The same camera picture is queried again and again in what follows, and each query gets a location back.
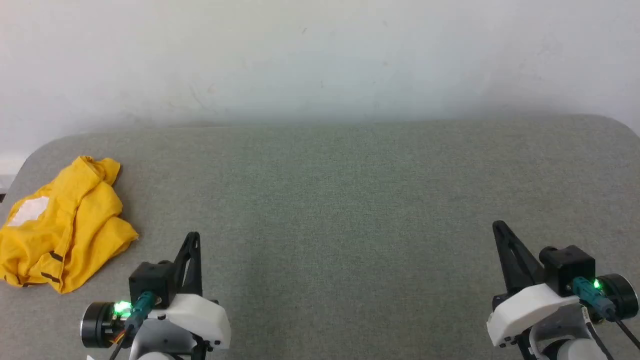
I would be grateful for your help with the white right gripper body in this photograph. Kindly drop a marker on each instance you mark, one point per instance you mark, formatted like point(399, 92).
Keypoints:
point(530, 305)

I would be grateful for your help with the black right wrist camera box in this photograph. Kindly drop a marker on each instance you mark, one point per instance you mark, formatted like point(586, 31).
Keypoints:
point(567, 265)

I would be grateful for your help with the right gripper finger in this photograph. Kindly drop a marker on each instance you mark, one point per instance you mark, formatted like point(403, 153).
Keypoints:
point(527, 270)
point(506, 265)

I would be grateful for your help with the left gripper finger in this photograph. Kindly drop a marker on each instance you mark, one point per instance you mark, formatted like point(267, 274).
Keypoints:
point(180, 272)
point(197, 275)

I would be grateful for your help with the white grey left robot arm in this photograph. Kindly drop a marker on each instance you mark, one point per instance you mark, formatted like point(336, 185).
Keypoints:
point(100, 325)

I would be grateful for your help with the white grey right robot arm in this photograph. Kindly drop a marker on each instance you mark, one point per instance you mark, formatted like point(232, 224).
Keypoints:
point(617, 295)

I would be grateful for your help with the yellow t-shirt with white patches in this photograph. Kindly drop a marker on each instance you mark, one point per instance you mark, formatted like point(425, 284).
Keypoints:
point(75, 220)

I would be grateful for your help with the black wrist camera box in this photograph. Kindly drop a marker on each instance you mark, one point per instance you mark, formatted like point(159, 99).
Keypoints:
point(567, 265)
point(150, 280)

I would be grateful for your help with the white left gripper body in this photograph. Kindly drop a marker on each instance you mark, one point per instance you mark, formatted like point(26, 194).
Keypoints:
point(200, 315)

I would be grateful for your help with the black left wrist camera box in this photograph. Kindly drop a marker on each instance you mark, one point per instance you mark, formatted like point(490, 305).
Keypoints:
point(150, 280)

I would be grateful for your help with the grey fabric table cover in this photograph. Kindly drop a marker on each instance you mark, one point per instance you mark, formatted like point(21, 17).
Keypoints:
point(350, 225)

